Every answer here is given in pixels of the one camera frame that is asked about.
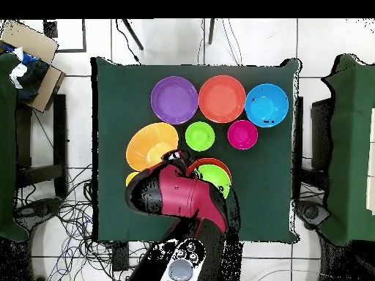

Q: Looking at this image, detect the large red bowl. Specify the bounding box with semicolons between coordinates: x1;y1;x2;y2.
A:
187;157;233;184
198;75;247;124

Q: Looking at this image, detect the large green bowl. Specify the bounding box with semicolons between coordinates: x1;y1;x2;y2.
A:
196;164;232;200

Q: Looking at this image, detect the large orange bowl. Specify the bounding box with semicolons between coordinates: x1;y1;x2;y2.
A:
125;121;179;173

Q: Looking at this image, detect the small green bowl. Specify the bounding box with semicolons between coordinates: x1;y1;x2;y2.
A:
185;121;216;152

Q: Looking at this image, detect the purple bowl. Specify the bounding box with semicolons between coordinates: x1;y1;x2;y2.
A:
150;75;199;126

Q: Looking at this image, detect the pink bowl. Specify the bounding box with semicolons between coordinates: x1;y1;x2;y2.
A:
227;119;259;151

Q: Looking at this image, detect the yellow cup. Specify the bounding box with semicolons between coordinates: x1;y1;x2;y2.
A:
125;171;141;187

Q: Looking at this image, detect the dark green table cloth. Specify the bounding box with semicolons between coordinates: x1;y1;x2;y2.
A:
90;56;302;244

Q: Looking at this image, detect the blue bowl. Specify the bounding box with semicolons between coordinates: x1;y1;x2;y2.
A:
244;83;290;129

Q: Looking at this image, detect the black power box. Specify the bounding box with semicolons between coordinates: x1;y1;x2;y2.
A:
112;241;130;272

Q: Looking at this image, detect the black tripod leg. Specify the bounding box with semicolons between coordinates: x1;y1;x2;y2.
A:
121;18;144;51
207;18;216;45

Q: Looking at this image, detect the green cloth covered table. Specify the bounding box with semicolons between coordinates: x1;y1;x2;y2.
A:
320;53;375;247
0;53;30;242

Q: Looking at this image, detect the blue cloth bag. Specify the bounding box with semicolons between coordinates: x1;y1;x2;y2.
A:
1;43;50;102

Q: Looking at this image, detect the white board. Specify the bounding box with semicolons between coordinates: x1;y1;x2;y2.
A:
365;108;375;216

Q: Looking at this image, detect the brown cardboard box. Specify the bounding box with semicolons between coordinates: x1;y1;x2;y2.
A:
0;21;66;113

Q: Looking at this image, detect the tangle of floor cables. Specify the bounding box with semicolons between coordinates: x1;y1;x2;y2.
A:
15;163;150;281

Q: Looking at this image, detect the black stool frame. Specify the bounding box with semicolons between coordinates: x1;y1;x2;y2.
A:
15;94;68;197

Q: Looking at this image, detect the black cable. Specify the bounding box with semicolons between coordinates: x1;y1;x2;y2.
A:
115;18;142;64

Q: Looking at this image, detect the black floor frame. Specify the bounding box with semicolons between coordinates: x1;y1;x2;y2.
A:
42;18;88;54

